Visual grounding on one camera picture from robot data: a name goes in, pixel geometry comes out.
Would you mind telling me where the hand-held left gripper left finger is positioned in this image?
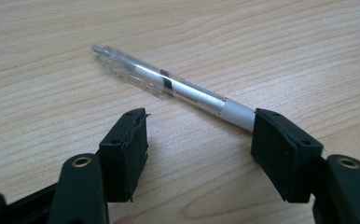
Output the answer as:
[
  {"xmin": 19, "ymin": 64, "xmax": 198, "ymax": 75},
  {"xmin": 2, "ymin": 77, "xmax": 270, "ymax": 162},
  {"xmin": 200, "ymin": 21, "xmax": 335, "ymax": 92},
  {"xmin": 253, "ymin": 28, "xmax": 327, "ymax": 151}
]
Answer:
[{"xmin": 47, "ymin": 107, "xmax": 151, "ymax": 224}]

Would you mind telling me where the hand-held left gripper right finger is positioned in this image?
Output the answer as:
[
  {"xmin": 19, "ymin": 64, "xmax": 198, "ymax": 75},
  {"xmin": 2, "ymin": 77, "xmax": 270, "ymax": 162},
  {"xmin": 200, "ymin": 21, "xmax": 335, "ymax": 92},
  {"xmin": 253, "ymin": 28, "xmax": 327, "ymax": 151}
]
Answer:
[{"xmin": 250, "ymin": 107, "xmax": 360, "ymax": 224}]

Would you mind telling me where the clear white ballpoint pen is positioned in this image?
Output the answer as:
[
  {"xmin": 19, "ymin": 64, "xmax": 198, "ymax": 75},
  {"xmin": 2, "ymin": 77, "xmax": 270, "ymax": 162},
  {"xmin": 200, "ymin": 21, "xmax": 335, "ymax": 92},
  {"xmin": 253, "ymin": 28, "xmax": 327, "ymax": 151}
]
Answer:
[{"xmin": 91, "ymin": 45, "xmax": 256, "ymax": 133}]

